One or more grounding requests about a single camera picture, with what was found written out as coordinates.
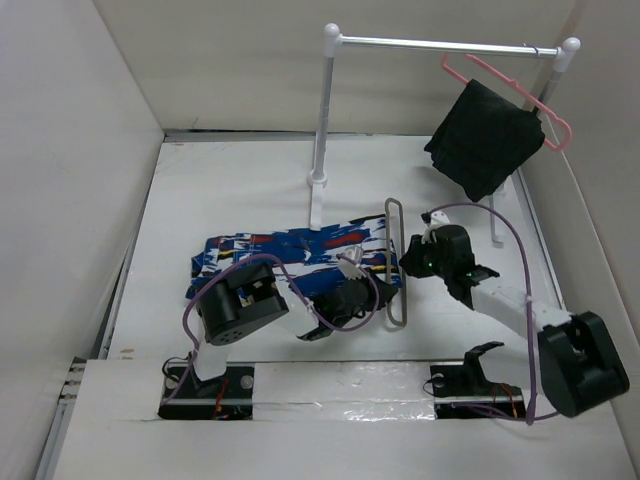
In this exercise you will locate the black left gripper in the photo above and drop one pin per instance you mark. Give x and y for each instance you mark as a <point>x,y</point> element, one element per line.
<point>371,290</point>

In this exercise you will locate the blue patterned trousers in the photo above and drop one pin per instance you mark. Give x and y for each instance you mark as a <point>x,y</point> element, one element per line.
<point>310,256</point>

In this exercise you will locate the black folded jeans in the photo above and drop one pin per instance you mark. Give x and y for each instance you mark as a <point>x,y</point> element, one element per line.
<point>482,140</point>

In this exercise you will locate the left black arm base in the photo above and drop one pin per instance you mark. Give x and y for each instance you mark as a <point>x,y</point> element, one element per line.
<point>225,398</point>

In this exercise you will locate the white metal clothes rack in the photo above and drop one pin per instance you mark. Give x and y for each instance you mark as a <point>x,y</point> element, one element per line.
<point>334,39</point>

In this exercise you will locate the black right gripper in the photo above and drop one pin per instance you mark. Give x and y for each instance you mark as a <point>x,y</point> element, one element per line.
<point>413,253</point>

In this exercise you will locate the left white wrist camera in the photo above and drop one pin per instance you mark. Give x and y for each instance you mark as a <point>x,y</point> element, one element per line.
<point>349,262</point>

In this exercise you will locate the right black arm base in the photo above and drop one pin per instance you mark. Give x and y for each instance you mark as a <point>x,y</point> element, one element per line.
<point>461,390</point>

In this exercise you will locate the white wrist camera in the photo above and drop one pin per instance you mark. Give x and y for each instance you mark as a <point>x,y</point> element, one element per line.
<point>349,262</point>
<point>433,220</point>

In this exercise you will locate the pink clothes hanger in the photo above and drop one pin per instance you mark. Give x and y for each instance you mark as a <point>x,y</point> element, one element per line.
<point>520,95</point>

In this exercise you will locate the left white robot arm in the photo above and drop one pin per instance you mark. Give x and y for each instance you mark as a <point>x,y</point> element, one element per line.
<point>245,298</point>

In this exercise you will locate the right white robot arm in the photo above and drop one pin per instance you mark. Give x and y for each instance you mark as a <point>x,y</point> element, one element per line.
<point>572,357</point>

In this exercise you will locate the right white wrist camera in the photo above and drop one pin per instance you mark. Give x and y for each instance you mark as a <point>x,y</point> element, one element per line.
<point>433,220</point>

